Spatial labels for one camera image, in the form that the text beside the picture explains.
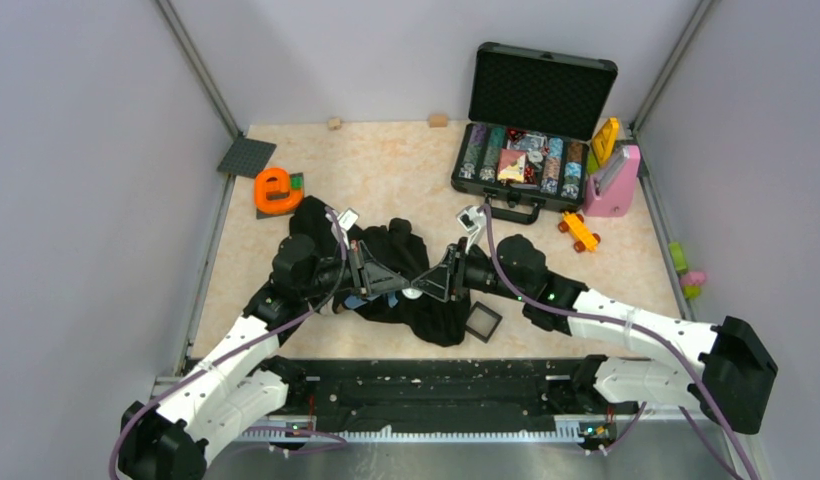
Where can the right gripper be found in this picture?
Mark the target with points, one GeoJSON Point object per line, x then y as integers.
{"type": "Point", "coordinates": [451, 271]}

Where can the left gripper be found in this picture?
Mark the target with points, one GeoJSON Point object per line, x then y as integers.
{"type": "Point", "coordinates": [360, 259]}

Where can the black printed t-shirt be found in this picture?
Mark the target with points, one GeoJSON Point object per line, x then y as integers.
{"type": "Point", "coordinates": [399, 248]}

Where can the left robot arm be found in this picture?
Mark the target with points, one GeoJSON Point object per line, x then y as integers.
{"type": "Point", "coordinates": [179, 433]}

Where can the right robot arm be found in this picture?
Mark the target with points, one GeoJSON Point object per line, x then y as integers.
{"type": "Point", "coordinates": [723, 369]}

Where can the orange tape dispenser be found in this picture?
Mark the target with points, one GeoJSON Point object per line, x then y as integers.
{"type": "Point", "coordinates": [275, 191]}

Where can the yellow toy car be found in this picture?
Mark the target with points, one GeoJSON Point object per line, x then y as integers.
{"type": "Point", "coordinates": [584, 240]}

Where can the small wooden block right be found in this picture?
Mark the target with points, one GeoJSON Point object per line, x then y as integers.
{"type": "Point", "coordinates": [438, 120]}

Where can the dark grey lego baseplate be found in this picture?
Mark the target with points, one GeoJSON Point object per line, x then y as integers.
{"type": "Point", "coordinates": [246, 157]}

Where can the pink box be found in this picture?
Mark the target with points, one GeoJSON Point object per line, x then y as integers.
{"type": "Point", "coordinates": [610, 189]}

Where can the black poker chip case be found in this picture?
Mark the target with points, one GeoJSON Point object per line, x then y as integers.
{"type": "Point", "coordinates": [532, 114]}

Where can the yellow toy piece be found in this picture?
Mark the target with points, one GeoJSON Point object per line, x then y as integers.
{"type": "Point", "coordinates": [602, 145]}

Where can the green and pink toy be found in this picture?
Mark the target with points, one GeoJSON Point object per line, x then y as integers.
{"type": "Point", "coordinates": [691, 281]}

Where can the lower black square frame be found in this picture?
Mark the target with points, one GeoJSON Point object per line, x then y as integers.
{"type": "Point", "coordinates": [482, 322]}

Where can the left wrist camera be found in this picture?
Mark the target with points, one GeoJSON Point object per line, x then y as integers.
{"type": "Point", "coordinates": [345, 219]}

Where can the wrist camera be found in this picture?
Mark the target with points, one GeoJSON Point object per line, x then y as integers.
{"type": "Point", "coordinates": [345, 219]}
{"type": "Point", "coordinates": [472, 219]}

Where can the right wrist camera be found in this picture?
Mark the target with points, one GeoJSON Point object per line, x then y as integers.
{"type": "Point", "coordinates": [472, 219]}

